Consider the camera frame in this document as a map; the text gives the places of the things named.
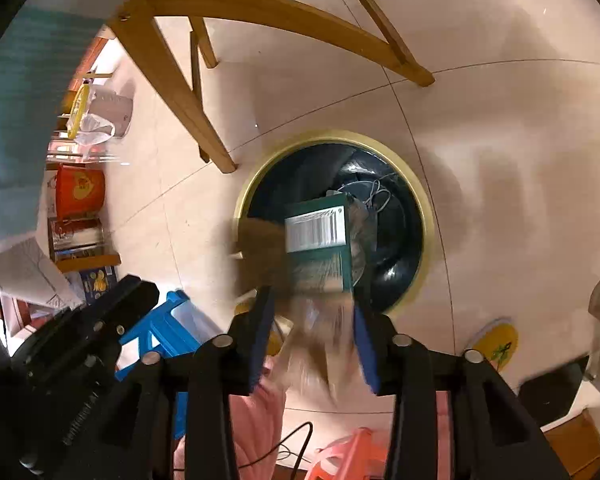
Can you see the clear plastic wrapper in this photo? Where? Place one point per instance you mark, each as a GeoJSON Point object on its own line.
{"type": "Point", "coordinates": [362, 240]}

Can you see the printed tin box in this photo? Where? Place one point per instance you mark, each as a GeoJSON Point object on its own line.
{"type": "Point", "coordinates": [75, 237]}

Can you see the black flat object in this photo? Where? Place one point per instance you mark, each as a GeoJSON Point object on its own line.
{"type": "Point", "coordinates": [555, 392]}

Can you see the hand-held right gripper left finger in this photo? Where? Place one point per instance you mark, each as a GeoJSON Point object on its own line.
{"type": "Point", "coordinates": [261, 345]}

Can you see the brown wooden board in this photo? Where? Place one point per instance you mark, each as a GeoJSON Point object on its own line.
{"type": "Point", "coordinates": [577, 445]}

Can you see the black bin liner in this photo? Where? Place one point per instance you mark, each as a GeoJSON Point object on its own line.
{"type": "Point", "coordinates": [405, 232]}

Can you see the green cardboard box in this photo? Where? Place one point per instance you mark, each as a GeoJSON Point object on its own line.
{"type": "Point", "coordinates": [315, 230]}

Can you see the yellow rimmed trash bin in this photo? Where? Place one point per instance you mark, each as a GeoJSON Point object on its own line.
{"type": "Point", "coordinates": [340, 136]}

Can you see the brown cardboard piece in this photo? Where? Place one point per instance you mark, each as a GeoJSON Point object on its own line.
{"type": "Point", "coordinates": [262, 255]}

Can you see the clear plastic bag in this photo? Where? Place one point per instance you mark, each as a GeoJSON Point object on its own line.
{"type": "Point", "coordinates": [96, 130]}

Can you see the tree print tablecloth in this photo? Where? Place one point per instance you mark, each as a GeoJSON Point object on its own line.
{"type": "Point", "coordinates": [25, 110]}

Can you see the light wooden chair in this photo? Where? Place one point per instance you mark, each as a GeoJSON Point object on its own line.
{"type": "Point", "coordinates": [180, 0]}

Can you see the pink plastic stool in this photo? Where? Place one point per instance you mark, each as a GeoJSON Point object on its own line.
{"type": "Point", "coordinates": [347, 455]}

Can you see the beige wrapper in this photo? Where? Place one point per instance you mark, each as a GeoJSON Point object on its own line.
{"type": "Point", "coordinates": [315, 345]}

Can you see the blue plastic stool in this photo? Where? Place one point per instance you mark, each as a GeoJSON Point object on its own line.
{"type": "Point", "coordinates": [165, 325]}

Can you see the blue printed box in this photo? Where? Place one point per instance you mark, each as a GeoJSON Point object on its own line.
{"type": "Point", "coordinates": [97, 282]}

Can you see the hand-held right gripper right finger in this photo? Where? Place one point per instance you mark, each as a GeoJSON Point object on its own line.
{"type": "Point", "coordinates": [367, 355]}

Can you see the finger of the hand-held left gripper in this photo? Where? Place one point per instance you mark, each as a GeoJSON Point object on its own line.
{"type": "Point", "coordinates": [125, 305]}

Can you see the pink trouser leg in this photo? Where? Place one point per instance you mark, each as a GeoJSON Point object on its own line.
{"type": "Point", "coordinates": [252, 425]}

